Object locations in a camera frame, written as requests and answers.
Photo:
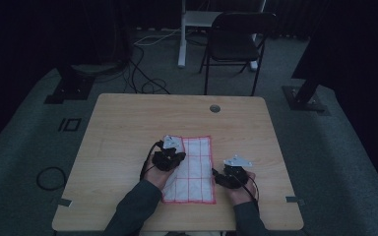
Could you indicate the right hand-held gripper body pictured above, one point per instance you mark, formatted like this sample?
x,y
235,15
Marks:
x,y
236,175

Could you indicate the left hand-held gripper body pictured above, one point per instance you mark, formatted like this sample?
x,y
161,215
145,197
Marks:
x,y
165,159

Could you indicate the white cloth with red grid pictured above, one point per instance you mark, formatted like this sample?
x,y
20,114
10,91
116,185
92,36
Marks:
x,y
195,170

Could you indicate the person's right hand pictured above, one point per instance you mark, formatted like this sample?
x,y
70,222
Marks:
x,y
242,195

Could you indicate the person's left hand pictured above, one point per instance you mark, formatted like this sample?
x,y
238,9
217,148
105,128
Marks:
x,y
157,178

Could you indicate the grey tape strip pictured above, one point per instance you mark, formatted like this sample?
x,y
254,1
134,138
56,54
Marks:
x,y
65,202
293,199

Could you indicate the grey round stand base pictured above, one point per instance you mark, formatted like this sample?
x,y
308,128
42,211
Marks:
x,y
95,68

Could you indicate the black folding chair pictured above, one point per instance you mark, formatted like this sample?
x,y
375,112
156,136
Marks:
x,y
233,42

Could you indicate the black stand with base plate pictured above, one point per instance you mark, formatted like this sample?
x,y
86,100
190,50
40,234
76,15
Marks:
x,y
305,100
70,90

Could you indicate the white desk frame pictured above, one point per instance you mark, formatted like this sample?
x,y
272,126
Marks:
x,y
183,39

